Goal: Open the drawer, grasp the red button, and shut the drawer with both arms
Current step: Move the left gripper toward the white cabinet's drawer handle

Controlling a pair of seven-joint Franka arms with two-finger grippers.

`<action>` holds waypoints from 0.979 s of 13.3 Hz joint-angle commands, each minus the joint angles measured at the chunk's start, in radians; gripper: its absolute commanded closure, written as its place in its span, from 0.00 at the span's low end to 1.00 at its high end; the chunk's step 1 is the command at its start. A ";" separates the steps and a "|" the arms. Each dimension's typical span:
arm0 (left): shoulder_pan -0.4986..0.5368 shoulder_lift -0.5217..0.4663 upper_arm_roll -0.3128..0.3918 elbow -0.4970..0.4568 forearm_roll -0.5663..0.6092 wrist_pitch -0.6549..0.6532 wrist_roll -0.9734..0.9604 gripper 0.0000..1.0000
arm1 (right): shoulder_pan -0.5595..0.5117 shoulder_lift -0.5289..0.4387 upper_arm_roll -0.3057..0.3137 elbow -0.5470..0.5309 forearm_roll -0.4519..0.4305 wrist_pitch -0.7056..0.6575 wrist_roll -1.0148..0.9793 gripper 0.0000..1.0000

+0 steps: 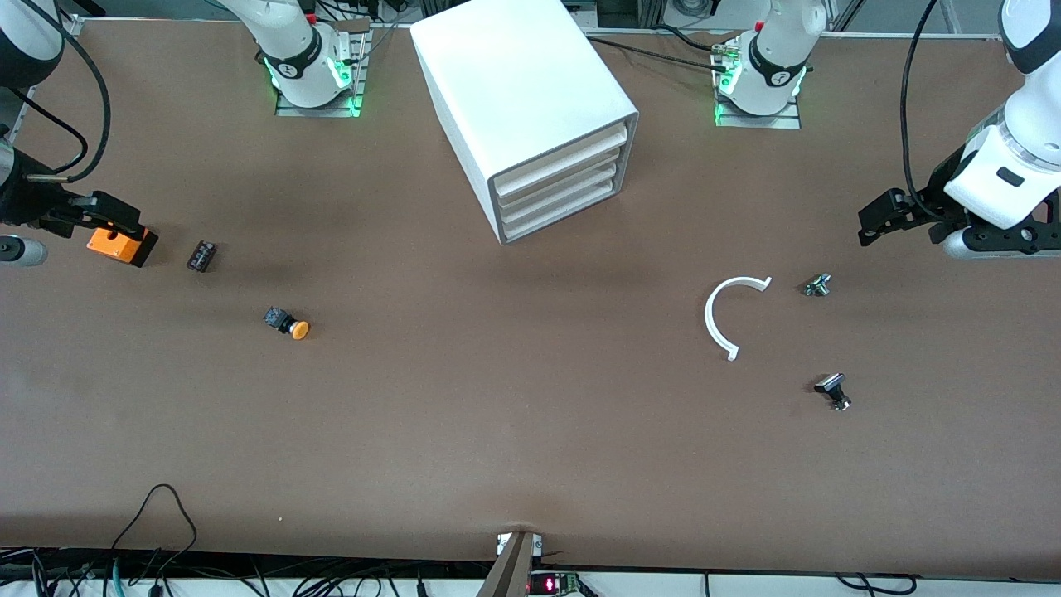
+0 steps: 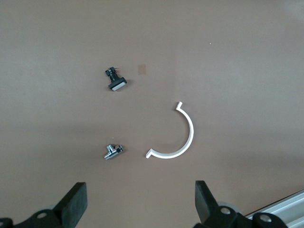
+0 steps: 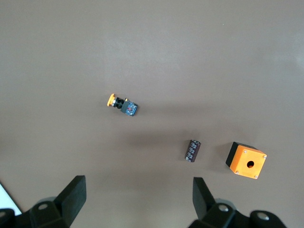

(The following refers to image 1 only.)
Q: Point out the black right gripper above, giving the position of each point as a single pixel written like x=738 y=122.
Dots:
x=23 y=201

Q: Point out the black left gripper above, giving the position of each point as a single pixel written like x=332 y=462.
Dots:
x=937 y=191

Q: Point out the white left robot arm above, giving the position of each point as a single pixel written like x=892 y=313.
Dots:
x=775 y=58

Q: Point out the orange push button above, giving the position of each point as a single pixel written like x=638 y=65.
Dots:
x=298 y=330

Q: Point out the orange box with black base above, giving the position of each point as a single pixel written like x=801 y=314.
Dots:
x=116 y=246

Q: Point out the small black terminal block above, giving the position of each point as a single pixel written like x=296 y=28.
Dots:
x=201 y=256

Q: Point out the small chrome valve fitting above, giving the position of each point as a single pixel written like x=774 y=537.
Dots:
x=817 y=285

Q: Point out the device with red display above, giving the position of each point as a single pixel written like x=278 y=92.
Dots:
x=551 y=585

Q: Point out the black left camera mount bracket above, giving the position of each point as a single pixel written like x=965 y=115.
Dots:
x=1015 y=236

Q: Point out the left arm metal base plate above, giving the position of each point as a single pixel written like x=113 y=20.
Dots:
x=758 y=121

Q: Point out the aluminium frame profile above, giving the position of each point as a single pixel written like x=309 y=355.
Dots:
x=73 y=25

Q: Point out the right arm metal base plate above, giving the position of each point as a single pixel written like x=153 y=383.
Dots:
x=319 y=110

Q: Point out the brown camera mount pole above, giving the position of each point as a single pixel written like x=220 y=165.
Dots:
x=510 y=572

